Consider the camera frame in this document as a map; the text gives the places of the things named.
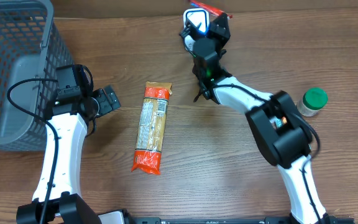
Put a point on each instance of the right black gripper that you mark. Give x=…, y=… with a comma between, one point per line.
x=217, y=32

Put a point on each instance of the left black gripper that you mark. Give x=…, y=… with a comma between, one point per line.
x=108, y=100

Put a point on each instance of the red snack packet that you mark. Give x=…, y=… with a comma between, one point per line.
x=213, y=10

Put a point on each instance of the brown biscuit packet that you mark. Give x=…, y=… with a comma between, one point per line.
x=148, y=148

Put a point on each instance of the green lidded jar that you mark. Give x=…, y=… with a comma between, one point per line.
x=312, y=101

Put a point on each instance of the teal wet wipes pack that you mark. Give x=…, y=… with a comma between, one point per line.
x=277, y=123

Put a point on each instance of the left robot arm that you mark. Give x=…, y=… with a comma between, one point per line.
x=74, y=105

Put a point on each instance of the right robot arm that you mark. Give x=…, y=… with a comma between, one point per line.
x=282, y=136

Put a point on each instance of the white barcode scanner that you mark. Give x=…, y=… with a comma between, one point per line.
x=195, y=26

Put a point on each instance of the grey plastic mesh basket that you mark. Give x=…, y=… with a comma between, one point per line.
x=31, y=50

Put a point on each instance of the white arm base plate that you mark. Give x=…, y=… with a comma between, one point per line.
x=116, y=217

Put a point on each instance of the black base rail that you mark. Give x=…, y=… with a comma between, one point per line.
x=266, y=220

